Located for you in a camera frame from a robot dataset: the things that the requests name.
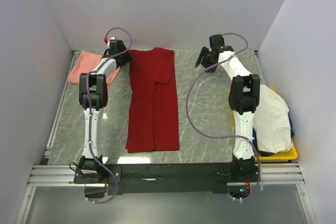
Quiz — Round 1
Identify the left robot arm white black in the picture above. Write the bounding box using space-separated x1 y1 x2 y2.
77 37 132 183

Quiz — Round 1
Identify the red t shirt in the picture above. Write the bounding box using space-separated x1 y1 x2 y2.
125 48 180 153

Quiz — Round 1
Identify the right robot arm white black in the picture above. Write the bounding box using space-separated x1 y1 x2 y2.
195 34 260 182

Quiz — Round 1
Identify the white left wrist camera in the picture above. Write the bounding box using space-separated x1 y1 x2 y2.
104 36 116 44

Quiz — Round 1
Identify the yellow plastic bin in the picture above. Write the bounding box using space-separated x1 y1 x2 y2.
228 87 299 162

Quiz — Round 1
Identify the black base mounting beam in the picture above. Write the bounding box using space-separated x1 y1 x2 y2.
73 163 258 195

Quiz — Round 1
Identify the white t shirt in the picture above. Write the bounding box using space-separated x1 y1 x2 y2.
253 84 292 154

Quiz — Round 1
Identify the blue t shirt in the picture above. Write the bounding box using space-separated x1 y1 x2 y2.
288 114 295 138

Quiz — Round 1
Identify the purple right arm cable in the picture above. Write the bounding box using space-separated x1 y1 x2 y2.
185 33 263 202

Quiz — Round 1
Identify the folded pink t shirt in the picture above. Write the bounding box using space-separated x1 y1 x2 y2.
67 50 122 90

